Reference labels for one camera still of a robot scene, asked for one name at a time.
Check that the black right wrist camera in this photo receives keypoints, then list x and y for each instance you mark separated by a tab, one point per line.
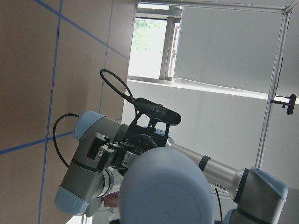
157	111

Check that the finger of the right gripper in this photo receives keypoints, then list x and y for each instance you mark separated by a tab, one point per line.
105	153

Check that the light blue plastic cup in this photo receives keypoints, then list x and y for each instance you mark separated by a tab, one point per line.
164	186

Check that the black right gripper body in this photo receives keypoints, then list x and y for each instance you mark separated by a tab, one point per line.
139	139

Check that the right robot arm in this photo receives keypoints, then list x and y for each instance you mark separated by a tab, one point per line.
259	197

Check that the black frame mounted camera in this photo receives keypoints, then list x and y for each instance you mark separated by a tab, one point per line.
290	104

